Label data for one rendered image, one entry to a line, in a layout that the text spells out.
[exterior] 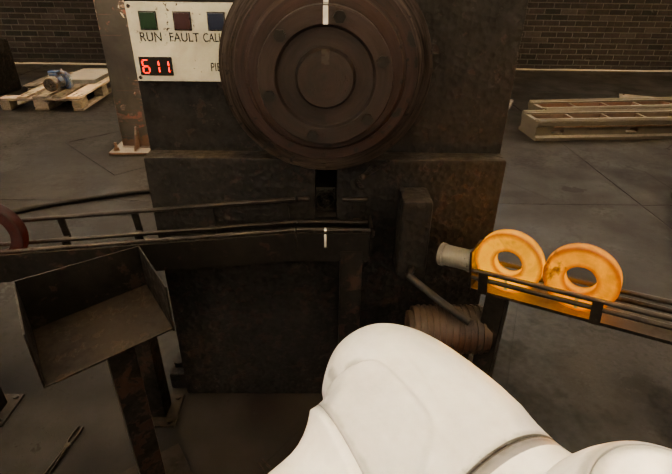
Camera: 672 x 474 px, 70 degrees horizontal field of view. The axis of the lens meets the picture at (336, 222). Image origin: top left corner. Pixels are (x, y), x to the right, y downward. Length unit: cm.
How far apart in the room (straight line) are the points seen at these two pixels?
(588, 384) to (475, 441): 174
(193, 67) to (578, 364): 169
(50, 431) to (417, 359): 164
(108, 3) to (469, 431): 380
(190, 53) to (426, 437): 111
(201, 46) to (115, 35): 271
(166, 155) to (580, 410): 156
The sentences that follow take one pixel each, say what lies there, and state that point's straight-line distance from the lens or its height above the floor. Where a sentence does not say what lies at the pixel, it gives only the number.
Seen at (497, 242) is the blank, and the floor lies 75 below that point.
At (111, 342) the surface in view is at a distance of 117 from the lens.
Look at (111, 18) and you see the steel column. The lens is 395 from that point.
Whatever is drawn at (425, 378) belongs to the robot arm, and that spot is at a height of 109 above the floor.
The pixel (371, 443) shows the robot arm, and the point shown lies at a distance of 31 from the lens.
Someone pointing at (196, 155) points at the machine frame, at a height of 87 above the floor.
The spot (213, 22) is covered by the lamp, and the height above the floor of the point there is 120.
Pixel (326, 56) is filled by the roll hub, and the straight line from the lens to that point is 101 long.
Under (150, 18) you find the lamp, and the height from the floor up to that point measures 121.
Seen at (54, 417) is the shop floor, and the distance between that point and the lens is 193.
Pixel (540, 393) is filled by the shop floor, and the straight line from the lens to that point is 193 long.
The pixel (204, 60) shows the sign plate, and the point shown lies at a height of 111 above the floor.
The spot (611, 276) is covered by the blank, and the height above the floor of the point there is 76.
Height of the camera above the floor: 132
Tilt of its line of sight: 28 degrees down
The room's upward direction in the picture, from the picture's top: 1 degrees clockwise
